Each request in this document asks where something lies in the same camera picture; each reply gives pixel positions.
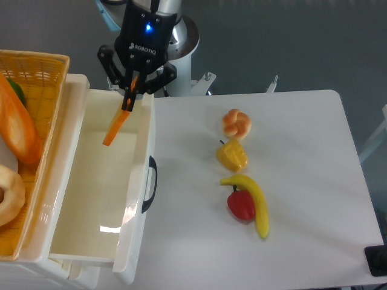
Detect white drawer cabinet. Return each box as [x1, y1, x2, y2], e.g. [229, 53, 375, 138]
[0, 73, 103, 290]

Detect orange baguette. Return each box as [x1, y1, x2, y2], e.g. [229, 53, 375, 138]
[1, 75, 43, 164]

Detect green vegetable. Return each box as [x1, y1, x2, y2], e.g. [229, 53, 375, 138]
[7, 78, 27, 107]

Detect yellow banana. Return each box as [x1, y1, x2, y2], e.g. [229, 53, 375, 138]
[220, 174, 270, 239]

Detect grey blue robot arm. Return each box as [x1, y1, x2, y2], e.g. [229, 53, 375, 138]
[97, 1, 181, 112]

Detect orange woven basket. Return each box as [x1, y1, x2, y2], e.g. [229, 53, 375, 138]
[1, 50, 70, 262]

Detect beige bagel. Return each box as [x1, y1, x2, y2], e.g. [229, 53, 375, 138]
[1, 164, 25, 226]

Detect black device at table edge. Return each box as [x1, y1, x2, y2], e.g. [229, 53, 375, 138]
[364, 245, 386, 277]

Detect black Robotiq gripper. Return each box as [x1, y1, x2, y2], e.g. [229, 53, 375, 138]
[97, 1, 177, 112]

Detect knotted bread roll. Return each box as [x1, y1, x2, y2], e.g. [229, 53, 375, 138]
[222, 109, 252, 141]

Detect red bell pepper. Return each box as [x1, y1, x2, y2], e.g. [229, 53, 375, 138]
[227, 184, 256, 224]

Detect yellow bell pepper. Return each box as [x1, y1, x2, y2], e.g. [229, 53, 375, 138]
[216, 139, 249, 172]

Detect white object in basket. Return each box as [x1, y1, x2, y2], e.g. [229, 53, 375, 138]
[0, 137, 18, 172]

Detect black drawer handle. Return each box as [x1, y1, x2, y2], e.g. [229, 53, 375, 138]
[141, 156, 158, 213]

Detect white upper drawer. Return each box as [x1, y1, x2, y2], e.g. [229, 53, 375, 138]
[48, 88, 156, 285]

